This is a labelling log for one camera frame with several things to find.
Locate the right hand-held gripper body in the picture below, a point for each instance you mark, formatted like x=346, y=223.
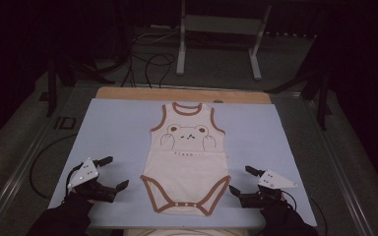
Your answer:
x=272, y=180

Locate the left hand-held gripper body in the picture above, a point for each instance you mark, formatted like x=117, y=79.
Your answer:
x=83, y=173

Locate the cream baby bodysuit brown trim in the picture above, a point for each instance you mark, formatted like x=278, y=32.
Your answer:
x=185, y=173

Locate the pale blue table mat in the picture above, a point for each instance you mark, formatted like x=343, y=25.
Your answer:
x=118, y=131

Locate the wooden table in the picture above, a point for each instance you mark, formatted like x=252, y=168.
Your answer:
x=144, y=94

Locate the round brown table grommet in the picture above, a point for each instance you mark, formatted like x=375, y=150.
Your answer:
x=218, y=101

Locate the black metal stand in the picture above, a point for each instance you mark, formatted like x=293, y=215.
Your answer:
x=51, y=85
x=323, y=98

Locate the white metal stand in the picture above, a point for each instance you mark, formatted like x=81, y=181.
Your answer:
x=223, y=24

